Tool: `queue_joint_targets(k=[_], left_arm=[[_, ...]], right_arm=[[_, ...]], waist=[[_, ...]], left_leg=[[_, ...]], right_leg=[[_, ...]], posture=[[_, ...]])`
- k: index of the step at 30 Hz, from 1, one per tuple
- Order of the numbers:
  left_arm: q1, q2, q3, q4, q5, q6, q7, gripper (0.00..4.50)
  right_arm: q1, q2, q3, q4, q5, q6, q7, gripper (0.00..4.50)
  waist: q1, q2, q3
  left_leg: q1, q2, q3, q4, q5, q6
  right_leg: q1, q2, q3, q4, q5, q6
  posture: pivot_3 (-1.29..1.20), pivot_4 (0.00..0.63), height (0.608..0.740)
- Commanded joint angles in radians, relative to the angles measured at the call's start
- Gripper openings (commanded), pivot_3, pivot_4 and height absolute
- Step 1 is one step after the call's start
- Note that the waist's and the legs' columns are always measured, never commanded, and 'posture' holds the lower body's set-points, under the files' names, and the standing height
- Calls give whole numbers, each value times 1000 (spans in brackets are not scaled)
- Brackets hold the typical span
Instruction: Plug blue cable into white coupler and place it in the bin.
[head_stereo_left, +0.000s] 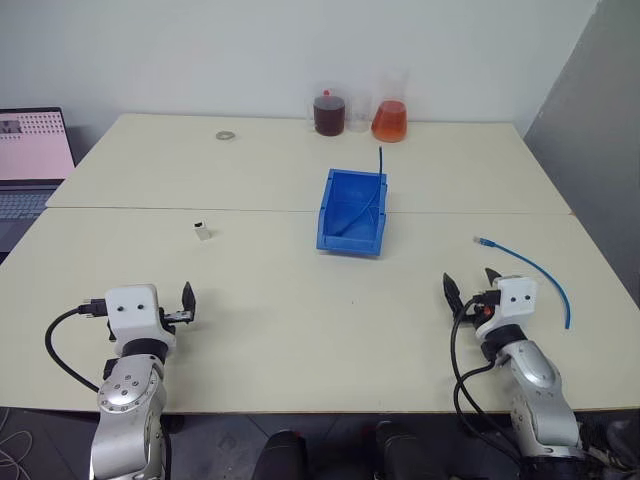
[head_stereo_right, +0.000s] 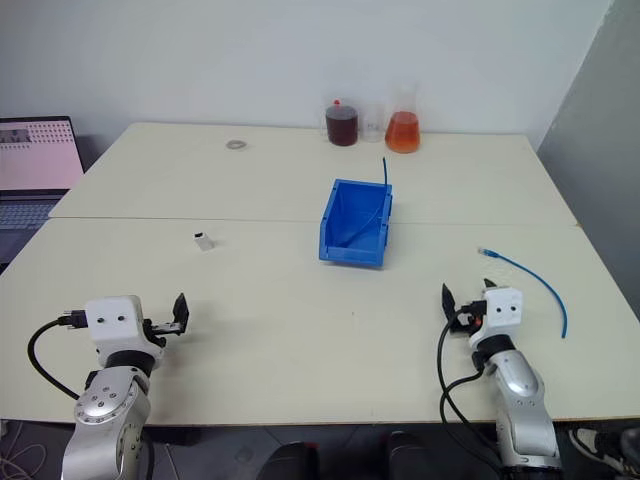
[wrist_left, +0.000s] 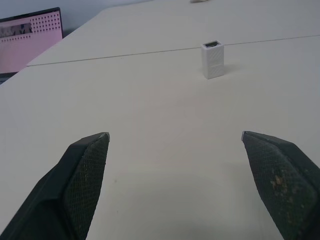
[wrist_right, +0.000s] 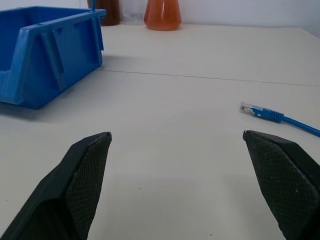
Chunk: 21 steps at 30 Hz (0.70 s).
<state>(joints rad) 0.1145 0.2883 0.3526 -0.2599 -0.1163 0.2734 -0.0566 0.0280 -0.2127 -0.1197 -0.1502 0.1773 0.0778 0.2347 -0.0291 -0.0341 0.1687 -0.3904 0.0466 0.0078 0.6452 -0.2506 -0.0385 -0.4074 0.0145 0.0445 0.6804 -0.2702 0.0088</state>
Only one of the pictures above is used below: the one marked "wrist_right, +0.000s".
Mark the brown liquid glass bottle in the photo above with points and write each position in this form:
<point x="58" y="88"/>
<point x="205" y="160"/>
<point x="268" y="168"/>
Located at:
<point x="108" y="12"/>

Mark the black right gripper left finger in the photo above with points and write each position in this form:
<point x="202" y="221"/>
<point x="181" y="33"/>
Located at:
<point x="62" y="190"/>

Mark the orange liquid conical flask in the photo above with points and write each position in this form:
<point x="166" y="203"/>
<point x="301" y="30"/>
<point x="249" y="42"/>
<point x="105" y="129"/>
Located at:
<point x="162" y="15"/>

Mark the blue plastic storage bin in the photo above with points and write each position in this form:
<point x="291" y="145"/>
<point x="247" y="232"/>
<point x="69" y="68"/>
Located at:
<point x="50" y="55"/>

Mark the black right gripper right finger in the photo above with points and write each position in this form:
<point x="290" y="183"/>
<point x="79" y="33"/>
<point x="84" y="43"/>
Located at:
<point x="285" y="185"/>

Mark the clear glass beaker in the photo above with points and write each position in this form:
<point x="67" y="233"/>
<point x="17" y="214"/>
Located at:
<point x="133" y="15"/>

